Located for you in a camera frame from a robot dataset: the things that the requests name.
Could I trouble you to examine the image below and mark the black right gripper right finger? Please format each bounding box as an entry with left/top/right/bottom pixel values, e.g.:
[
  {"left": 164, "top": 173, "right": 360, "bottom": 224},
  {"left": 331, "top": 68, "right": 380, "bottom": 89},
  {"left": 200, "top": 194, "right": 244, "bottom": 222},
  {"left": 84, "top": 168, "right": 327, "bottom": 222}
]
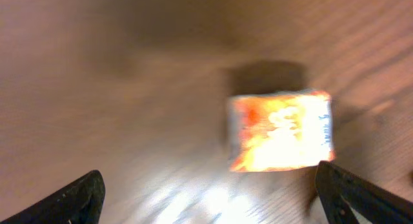
[{"left": 315, "top": 161, "right": 412, "bottom": 224}]

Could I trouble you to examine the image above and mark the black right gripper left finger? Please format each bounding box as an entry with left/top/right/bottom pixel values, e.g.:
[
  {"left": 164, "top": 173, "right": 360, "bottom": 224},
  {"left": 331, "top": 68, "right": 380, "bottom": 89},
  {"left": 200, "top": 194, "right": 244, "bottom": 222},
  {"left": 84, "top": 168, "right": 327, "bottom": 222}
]
[{"left": 1, "top": 170, "right": 105, "bottom": 224}]

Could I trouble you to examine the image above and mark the small orange juice carton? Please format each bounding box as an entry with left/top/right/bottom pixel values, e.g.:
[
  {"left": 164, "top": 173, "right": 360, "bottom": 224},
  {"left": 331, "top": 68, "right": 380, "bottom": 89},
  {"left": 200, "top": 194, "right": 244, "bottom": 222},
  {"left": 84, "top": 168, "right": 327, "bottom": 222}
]
[{"left": 227, "top": 90, "right": 336, "bottom": 172}]

